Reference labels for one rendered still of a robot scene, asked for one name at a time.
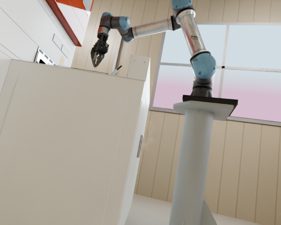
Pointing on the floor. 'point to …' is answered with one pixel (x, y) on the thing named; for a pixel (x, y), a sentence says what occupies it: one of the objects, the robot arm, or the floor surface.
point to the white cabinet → (65, 147)
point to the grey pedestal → (195, 161)
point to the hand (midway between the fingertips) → (94, 65)
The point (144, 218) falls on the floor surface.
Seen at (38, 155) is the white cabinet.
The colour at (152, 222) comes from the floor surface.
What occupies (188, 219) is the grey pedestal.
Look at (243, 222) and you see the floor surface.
